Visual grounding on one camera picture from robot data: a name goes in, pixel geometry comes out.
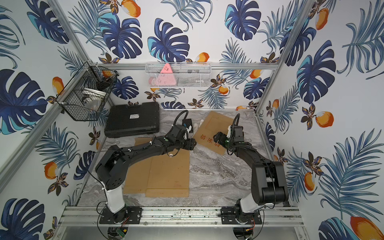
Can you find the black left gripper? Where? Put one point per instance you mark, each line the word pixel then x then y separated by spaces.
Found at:
pixel 190 143

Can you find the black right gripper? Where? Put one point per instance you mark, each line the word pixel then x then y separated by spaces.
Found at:
pixel 222 136

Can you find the brown kraft file bag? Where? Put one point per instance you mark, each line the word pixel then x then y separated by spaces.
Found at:
pixel 137 177
pixel 169 177
pixel 213 124

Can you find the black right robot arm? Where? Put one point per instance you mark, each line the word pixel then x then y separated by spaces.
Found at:
pixel 268 181

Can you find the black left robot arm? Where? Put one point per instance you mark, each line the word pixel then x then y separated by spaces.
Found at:
pixel 113 168

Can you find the small black box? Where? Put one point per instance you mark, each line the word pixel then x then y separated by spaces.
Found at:
pixel 187 123

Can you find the white cotton work glove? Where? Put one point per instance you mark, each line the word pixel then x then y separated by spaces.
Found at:
pixel 197 124

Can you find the black plastic tool case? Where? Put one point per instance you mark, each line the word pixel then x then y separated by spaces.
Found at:
pixel 125 120

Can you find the pink triangle item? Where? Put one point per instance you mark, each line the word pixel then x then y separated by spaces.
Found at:
pixel 166 77

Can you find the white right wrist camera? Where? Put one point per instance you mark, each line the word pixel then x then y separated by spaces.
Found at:
pixel 230 131

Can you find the clear white mesh wall basket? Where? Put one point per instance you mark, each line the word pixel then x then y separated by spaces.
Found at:
pixel 187 74

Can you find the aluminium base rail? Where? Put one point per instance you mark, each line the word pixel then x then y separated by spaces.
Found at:
pixel 183 217

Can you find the black wire basket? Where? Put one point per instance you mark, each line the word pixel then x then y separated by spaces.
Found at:
pixel 86 95

